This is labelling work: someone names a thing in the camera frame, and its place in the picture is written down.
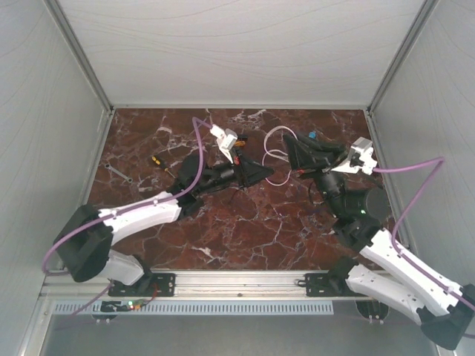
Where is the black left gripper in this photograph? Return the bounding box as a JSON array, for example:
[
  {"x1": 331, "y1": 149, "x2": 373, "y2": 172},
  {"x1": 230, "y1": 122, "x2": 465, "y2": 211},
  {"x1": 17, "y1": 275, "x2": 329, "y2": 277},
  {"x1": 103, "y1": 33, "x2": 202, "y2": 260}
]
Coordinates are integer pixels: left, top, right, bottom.
[{"x1": 197, "y1": 148, "x2": 276, "y2": 196}]

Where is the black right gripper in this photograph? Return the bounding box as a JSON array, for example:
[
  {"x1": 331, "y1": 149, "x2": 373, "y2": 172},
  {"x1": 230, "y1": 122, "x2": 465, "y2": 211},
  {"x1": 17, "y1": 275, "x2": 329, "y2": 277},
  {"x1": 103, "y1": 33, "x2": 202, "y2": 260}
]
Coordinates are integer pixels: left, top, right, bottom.
[{"x1": 281, "y1": 129, "x2": 347, "y2": 219}]

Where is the white wire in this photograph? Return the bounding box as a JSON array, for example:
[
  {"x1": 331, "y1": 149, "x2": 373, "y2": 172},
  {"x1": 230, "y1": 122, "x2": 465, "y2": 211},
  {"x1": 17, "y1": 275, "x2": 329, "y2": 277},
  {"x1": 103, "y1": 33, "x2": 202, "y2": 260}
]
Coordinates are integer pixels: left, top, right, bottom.
[{"x1": 261, "y1": 126, "x2": 298, "y2": 186}]

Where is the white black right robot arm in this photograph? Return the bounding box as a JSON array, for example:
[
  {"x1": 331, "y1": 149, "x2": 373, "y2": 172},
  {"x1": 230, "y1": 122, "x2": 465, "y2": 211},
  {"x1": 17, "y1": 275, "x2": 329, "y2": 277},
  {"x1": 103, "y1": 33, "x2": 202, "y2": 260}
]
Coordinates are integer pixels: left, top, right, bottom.
[{"x1": 284, "y1": 134, "x2": 474, "y2": 351}]

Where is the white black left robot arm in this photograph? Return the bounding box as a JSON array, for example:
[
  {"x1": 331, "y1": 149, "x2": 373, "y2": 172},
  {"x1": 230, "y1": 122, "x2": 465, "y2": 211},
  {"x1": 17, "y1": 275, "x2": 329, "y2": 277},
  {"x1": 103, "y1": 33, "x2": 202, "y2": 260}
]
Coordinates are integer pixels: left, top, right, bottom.
[{"x1": 55, "y1": 154, "x2": 274, "y2": 295}]

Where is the black zip tie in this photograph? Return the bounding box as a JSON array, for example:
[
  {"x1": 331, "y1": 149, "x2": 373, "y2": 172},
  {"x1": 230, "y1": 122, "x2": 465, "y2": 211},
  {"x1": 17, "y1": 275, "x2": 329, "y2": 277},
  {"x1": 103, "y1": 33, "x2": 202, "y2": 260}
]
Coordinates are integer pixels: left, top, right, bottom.
[{"x1": 228, "y1": 187, "x2": 245, "y2": 205}]

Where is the black yellow screwdriver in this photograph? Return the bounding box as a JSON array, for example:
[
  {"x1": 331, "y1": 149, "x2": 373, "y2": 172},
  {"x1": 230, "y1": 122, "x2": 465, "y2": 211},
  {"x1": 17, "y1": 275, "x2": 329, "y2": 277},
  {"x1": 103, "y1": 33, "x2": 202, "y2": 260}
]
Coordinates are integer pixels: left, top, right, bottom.
[{"x1": 151, "y1": 155, "x2": 176, "y2": 179}]

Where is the silver wrench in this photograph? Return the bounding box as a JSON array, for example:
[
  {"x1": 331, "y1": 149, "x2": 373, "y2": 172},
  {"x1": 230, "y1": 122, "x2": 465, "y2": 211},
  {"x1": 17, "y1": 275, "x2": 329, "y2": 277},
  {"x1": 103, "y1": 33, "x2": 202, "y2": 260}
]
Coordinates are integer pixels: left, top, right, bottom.
[{"x1": 104, "y1": 164, "x2": 133, "y2": 183}]

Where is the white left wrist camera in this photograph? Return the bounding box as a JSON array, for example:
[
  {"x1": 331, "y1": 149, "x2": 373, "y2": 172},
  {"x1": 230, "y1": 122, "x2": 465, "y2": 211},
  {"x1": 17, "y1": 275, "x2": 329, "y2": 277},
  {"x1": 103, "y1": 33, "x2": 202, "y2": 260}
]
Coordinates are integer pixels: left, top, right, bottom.
[{"x1": 210, "y1": 125, "x2": 238, "y2": 160}]

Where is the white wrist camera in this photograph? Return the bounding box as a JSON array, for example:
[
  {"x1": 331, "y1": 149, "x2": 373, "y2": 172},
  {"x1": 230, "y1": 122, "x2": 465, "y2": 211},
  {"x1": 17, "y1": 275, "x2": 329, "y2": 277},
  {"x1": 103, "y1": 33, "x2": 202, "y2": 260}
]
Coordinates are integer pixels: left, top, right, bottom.
[
  {"x1": 210, "y1": 125, "x2": 238, "y2": 160},
  {"x1": 330, "y1": 137, "x2": 377, "y2": 175}
]

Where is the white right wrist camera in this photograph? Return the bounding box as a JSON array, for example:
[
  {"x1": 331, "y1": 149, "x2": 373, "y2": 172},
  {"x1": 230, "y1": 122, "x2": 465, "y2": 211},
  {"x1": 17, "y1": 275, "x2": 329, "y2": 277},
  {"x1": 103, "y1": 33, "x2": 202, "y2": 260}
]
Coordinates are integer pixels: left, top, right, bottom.
[{"x1": 330, "y1": 137, "x2": 377, "y2": 175}]

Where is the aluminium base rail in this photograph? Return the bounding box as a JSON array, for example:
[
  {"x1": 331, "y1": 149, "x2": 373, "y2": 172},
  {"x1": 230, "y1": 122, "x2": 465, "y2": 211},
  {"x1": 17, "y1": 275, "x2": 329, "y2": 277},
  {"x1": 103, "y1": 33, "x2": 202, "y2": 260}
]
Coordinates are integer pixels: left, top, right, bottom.
[{"x1": 40, "y1": 270, "x2": 307, "y2": 300}]

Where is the black right mount plate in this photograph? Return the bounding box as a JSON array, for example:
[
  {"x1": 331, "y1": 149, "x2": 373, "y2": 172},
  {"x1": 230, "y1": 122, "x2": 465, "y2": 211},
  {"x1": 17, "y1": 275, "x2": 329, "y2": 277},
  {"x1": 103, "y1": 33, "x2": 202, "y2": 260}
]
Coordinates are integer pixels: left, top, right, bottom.
[{"x1": 296, "y1": 273, "x2": 357, "y2": 297}]

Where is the black mount plate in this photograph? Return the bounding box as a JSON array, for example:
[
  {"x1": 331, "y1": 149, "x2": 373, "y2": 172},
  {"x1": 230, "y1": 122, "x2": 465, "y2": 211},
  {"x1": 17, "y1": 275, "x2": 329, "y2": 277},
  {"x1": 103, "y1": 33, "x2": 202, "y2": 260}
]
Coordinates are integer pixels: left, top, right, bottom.
[
  {"x1": 108, "y1": 272, "x2": 176, "y2": 297},
  {"x1": 296, "y1": 273, "x2": 357, "y2": 297}
]

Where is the black left mount plate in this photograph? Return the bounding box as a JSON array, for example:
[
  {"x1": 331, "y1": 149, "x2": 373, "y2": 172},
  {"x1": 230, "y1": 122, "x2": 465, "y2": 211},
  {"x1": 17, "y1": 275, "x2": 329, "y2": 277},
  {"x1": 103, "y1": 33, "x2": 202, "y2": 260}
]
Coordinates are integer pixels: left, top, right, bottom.
[{"x1": 108, "y1": 272, "x2": 176, "y2": 297}]

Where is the grey slotted cable duct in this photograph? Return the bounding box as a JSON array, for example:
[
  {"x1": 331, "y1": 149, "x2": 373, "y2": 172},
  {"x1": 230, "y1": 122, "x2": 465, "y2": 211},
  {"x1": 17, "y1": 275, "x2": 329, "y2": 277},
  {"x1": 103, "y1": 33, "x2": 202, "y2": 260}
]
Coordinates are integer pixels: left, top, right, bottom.
[{"x1": 51, "y1": 300, "x2": 335, "y2": 316}]

